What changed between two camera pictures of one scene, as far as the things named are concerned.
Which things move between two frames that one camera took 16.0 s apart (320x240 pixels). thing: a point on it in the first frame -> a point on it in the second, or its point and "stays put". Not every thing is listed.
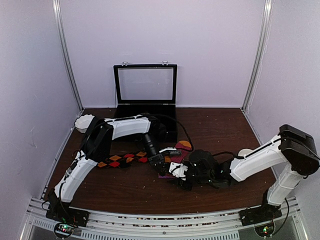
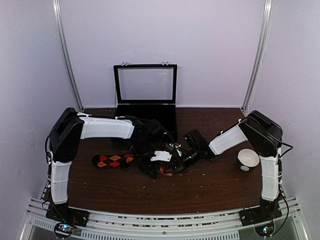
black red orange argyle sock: (123, 160) stays put
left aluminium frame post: (57, 11) stays put
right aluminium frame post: (266, 22) stays put
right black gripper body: (205, 178) -> (195, 159)
